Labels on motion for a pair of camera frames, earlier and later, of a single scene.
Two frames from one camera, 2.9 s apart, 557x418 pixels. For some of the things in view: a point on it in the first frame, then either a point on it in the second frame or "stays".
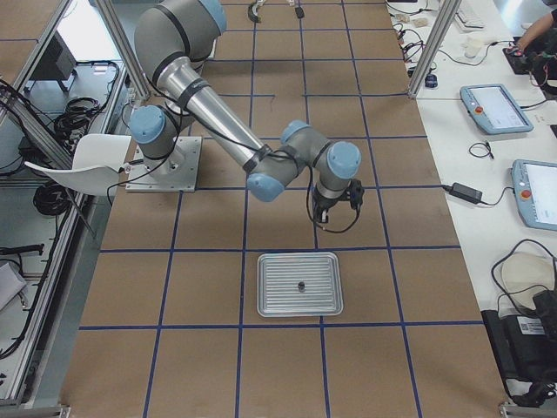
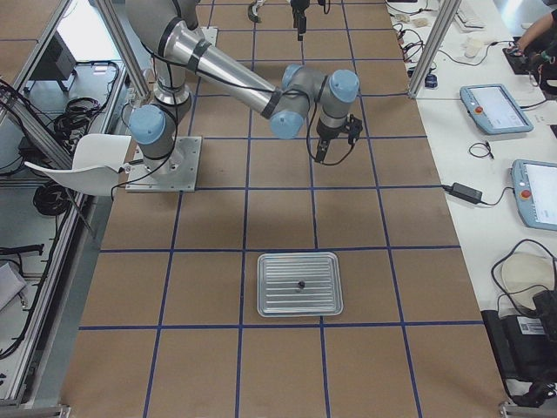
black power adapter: (464, 192) stays
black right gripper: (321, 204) → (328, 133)
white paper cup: (472, 45) stays
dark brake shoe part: (253, 16) stays
